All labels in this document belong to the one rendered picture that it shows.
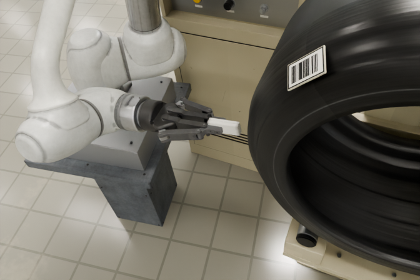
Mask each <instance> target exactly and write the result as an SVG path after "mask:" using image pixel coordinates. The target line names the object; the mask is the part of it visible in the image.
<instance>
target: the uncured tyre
mask: <svg viewBox="0 0 420 280"><path fill-rule="evenodd" d="M323 45H325V47H326V74H323V75H322V76H319V77H317V78H315V79H313V80H311V81H309V82H307V83H305V84H303V85H301V86H299V87H296V88H294V89H292V90H290V91H288V65H289V64H291V63H293V62H294V61H297V60H298V59H300V58H302V57H303V56H305V55H307V54H309V53H311V52H313V51H314V50H316V49H318V48H320V47H321V46H323ZM408 106H420V0H305V1H304V2H303V3H302V4H301V6H300V7H299V9H298V10H297V11H296V12H295V13H294V15H293V17H292V18H291V20H290V21H289V23H288V24H287V26H286V28H285V30H284V32H283V34H282V36H281V38H280V40H279V42H278V44H277V46H276V48H275V50H274V52H273V54H272V56H271V58H270V60H269V62H268V64H267V67H266V69H265V71H264V73H263V75H262V77H261V79H260V81H259V83H258V85H257V87H256V89H255V92H254V94H253V97H252V100H251V104H250V108H249V119H248V125H247V141H248V146H249V151H250V153H251V157H252V160H253V162H254V165H255V167H256V169H257V170H258V172H259V174H260V175H261V177H262V179H263V181H264V182H265V184H266V186H267V188H268V189H269V191H270V193H271V194H272V195H273V197H274V198H275V200H276V201H277V202H278V203H279V204H280V205H281V207H282V208H283V209H284V210H285V211H286V212H287V213H288V214H290V215H291V216H292V217H293V218H294V219H295V220H296V221H297V222H299V223H300V224H302V225H303V226H304V227H305V228H307V229H308V230H310V231H311V232H313V233H314V234H316V235H317V236H319V237H320V238H322V239H324V240H326V241H327V242H329V243H331V244H333V245H335V246H337V247H339V248H341V249H343V250H345V251H347V252H349V253H351V254H354V255H356V256H359V257H360V258H363V259H366V260H368V261H371V262H374V263H377V264H380V265H382V266H386V267H388V268H392V269H395V270H398V271H402V272H405V273H409V274H414V275H417V276H420V140H417V139H409V138H405V137H399V136H395V135H392V134H388V133H386V132H382V131H380V130H378V129H375V128H373V127H371V126H369V125H367V124H365V123H363V122H362V121H360V120H359V119H357V118H356V117H354V116H353V115H352V114H355V113H360V112H363V111H370V110H374V109H382V108H395V107H408Z"/></svg>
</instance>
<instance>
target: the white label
mask: <svg viewBox="0 0 420 280"><path fill-rule="evenodd" d="M323 74H326V47H325V45H323V46H321V47H320V48H318V49H316V50H314V51H313V52H310V53H309V54H307V55H305V56H303V57H302V58H300V59H298V60H297V61H294V62H293V63H291V64H289V65H288V66H287V90H288V91H290V90H292V89H294V88H297V87H299V86H301V85H303V84H305V83H307V82H309V81H311V80H313V79H315V78H318V77H319V76H322V75H323Z"/></svg>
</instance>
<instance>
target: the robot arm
mask: <svg viewBox="0 0 420 280"><path fill-rule="evenodd" d="M75 1H76V0H44V3H43V6H42V11H41V15H40V19H39V24H38V27H37V31H36V36H35V39H34V44H33V48H32V54H31V82H32V91H33V97H32V101H31V103H30V104H29V106H28V107H27V110H28V114H27V118H26V120H25V121H24V122H22V123H21V125H20V126H19V128H18V130H17V132H16V135H15V143H16V147H17V150H18V151H19V152H20V153H21V154H22V156H24V157H25V158H26V159H27V160H29V161H32V162H35V163H53V162H55V161H59V160H61V159H64V158H66V157H68V156H70V155H72V154H74V153H76V152H78V151H80V150H82V149H83V148H85V147H86V146H88V145H89V144H90V143H91V142H92V141H94V140H95V139H96V138H98V137H100V136H103V135H105V134H109V133H113V132H116V131H117V130H118V129H123V130H126V131H135V132H139V133H143V132H144V131H151V132H155V133H156V132H158V134H157V135H158V137H159V139H160V140H161V142H162V143H166V142H168V141H185V140H202V139H204V136H205V135H206V136H210V134H217V135H221V134H222V133H224V134H232V135H236V136H240V134H241V126H240V123H239V122H236V121H228V120H226V118H224V117H216V116H214V114H213V110H212V109H211V108H210V107H206V106H203V105H201V104H198V103H195V102H192V101H189V100H187V99H186V98H185V97H184V96H181V97H180V101H178V102H177V103H176V104H175V103H173V102H172V103H169V104H167V103H165V102H162V101H159V100H153V99H151V98H150V97H148V96H143V95H138V94H132V93H128V91H129V88H130V87H131V86H132V85H133V84H132V81H136V80H142V79H148V78H153V77H156V76H161V75H163V74H167V73H170V72H172V71H174V70H175V69H177V68H178V67H180V66H181V65H182V64H183V63H184V61H185V60H186V57H187V47H186V41H185V38H184V36H183V35H182V34H181V32H180V31H178V30H177V29H176V28H174V27H170V25H169V23H168V21H167V20H166V19H164V18H163V17H162V16H161V12H160V5H159V0H125V3H126V9H127V15H128V19H129V20H128V22H127V23H126V24H125V26H124V29H123V36H120V37H114V36H109V35H108V34H107V33H106V32H104V31H102V30H99V29H95V28H84V29H80V30H78V31H76V32H75V33H73V34H72V35H71V37H70V38H69V41H68V43H67V49H66V58H67V68H68V71H69V74H70V77H71V79H72V82H73V84H74V86H75V88H76V90H77V92H76V93H75V94H74V93H72V92H71V91H69V90H68V89H67V88H66V87H65V85H64V83H63V81H62V79H61V74H60V69H59V62H60V57H61V51H62V48H63V44H64V40H65V37H66V33H67V30H68V26H69V22H70V19H71V15H72V12H73V8H74V4H75ZM118 40H119V41H118ZM119 45H120V46H119ZM124 66H125V67H124ZM180 108H182V109H180ZM185 109H186V110H188V111H185Z"/></svg>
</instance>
